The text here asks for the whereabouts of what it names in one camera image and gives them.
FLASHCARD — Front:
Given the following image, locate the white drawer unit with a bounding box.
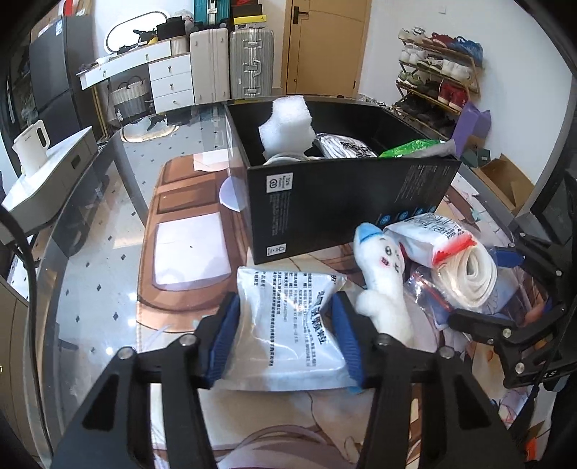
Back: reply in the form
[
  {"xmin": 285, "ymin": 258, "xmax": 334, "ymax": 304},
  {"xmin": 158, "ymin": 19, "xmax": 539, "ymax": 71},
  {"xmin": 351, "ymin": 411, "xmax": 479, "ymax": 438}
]
[{"xmin": 149, "ymin": 54, "xmax": 195, "ymax": 113}]

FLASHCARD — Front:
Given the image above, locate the black refrigerator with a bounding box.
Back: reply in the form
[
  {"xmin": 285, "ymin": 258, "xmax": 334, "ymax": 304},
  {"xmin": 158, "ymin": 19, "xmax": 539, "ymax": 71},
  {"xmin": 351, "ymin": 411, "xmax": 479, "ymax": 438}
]
[{"xmin": 29, "ymin": 16, "xmax": 103, "ymax": 145}]

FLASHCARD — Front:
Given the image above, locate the brown cardboard box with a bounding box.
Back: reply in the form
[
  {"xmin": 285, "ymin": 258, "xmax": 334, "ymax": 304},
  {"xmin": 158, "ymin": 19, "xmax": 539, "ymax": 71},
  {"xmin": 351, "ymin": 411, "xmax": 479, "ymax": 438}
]
[{"xmin": 472, "ymin": 154, "xmax": 535, "ymax": 215}]

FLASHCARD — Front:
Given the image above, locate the white printed plastic packet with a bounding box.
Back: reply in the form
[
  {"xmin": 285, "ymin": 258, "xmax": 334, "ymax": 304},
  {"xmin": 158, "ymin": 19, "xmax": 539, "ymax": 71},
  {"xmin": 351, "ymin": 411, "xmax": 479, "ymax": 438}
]
[{"xmin": 217, "ymin": 267, "xmax": 353, "ymax": 392}]

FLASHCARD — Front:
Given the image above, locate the teal suitcase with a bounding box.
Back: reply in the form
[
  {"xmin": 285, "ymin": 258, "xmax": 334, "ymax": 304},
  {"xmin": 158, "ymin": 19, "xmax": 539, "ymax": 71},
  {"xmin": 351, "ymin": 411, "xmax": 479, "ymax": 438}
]
[{"xmin": 194, "ymin": 0, "xmax": 231, "ymax": 26}]

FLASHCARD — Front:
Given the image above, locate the green white plastic packet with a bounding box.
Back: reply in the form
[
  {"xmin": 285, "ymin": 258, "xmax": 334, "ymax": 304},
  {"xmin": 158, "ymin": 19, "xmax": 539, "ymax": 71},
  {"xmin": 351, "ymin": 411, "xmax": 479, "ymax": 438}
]
[{"xmin": 380, "ymin": 139, "xmax": 456, "ymax": 158}]

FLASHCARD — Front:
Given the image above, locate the stack of shoe boxes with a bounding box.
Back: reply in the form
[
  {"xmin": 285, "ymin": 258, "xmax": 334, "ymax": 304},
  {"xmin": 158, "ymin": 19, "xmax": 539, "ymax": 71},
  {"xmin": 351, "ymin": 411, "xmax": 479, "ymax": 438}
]
[{"xmin": 232, "ymin": 0, "xmax": 266, "ymax": 26}]

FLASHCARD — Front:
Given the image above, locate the anime print table mat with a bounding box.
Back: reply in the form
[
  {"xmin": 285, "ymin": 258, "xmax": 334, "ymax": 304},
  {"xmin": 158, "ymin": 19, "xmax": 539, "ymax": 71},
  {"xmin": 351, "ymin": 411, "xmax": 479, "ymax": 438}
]
[{"xmin": 137, "ymin": 150, "xmax": 530, "ymax": 468}]

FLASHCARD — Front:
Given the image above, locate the black handbag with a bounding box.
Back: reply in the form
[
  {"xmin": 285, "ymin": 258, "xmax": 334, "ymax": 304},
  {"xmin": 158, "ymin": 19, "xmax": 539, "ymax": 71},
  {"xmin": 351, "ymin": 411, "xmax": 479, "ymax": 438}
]
[{"xmin": 157, "ymin": 17, "xmax": 186, "ymax": 41}]

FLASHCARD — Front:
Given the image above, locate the woven laundry basket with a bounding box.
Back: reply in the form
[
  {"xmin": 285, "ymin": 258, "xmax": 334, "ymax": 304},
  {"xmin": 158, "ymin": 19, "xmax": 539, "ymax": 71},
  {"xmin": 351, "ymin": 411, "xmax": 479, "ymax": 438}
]
[{"xmin": 110, "ymin": 75, "xmax": 151, "ymax": 123}]

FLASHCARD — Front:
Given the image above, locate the black white printed pouch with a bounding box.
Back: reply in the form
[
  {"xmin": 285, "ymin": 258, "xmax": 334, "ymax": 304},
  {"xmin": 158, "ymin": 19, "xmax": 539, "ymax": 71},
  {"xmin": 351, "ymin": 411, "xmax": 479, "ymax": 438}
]
[{"xmin": 314, "ymin": 133, "xmax": 376, "ymax": 159}]

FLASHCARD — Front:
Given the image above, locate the white dressing desk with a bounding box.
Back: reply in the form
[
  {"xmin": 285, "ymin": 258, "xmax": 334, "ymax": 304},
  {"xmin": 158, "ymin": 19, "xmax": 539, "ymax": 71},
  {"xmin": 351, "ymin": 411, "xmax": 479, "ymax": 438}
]
[{"xmin": 76, "ymin": 36, "xmax": 189, "ymax": 90}]

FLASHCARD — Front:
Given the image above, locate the bagged white cloth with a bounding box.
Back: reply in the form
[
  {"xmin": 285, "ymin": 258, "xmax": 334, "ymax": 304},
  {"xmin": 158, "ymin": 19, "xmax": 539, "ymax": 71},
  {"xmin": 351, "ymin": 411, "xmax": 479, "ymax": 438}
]
[{"xmin": 385, "ymin": 213, "xmax": 498, "ymax": 311}]

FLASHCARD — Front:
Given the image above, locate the white low cabinet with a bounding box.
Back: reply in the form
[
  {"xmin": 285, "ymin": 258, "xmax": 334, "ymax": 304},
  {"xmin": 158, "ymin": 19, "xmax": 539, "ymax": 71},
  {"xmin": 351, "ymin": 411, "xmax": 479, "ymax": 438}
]
[{"xmin": 2, "ymin": 127, "xmax": 98, "ymax": 236}]

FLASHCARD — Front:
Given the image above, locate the white suitcase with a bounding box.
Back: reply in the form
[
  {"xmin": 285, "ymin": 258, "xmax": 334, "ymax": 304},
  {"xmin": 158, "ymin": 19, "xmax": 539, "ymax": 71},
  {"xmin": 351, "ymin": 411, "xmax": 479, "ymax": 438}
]
[{"xmin": 189, "ymin": 29, "xmax": 230, "ymax": 105}]

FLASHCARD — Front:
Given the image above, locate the white plush toy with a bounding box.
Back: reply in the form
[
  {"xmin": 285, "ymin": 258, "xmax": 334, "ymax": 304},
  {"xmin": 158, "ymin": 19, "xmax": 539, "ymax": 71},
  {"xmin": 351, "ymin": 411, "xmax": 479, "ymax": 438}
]
[{"xmin": 353, "ymin": 223, "xmax": 414, "ymax": 347}]

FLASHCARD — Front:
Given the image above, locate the white foam block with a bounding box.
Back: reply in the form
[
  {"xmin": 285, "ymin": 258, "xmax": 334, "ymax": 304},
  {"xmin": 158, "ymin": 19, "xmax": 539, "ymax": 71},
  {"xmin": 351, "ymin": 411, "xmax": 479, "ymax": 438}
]
[{"xmin": 258, "ymin": 95, "xmax": 316, "ymax": 160}]

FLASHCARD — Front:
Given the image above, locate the shoe rack with shoes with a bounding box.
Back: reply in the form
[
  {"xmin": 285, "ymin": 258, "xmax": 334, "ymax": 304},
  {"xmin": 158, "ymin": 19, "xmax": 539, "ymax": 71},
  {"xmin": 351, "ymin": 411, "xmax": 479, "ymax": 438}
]
[{"xmin": 392, "ymin": 27, "xmax": 484, "ymax": 140}]

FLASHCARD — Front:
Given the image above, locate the silver suitcase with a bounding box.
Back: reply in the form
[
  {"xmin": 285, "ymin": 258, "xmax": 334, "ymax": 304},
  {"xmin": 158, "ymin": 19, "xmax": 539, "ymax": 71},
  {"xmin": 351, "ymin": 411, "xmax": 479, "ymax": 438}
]
[{"xmin": 230, "ymin": 29, "xmax": 275, "ymax": 100}]

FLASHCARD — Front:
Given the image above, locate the black cardboard box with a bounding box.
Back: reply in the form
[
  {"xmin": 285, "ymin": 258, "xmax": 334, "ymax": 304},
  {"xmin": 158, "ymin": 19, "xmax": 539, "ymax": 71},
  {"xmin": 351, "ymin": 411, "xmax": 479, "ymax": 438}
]
[{"xmin": 224, "ymin": 96, "xmax": 461, "ymax": 264}]

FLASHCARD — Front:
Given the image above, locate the wooden door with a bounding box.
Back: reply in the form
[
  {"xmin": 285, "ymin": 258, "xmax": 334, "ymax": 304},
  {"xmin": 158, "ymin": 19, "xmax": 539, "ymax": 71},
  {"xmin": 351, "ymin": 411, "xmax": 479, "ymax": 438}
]
[{"xmin": 281, "ymin": 0, "xmax": 372, "ymax": 98}]

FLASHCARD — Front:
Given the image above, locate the oval mirror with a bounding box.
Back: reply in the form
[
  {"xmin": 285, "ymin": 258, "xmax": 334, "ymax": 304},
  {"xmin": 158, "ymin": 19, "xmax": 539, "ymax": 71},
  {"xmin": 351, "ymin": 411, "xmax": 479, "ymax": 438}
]
[{"xmin": 103, "ymin": 11, "xmax": 168, "ymax": 54}]

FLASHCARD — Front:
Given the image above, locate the white electric kettle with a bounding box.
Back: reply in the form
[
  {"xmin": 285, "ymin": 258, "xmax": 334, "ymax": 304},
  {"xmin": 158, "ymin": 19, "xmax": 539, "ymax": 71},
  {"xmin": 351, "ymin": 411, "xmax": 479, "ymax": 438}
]
[{"xmin": 13, "ymin": 119, "xmax": 51, "ymax": 176}]

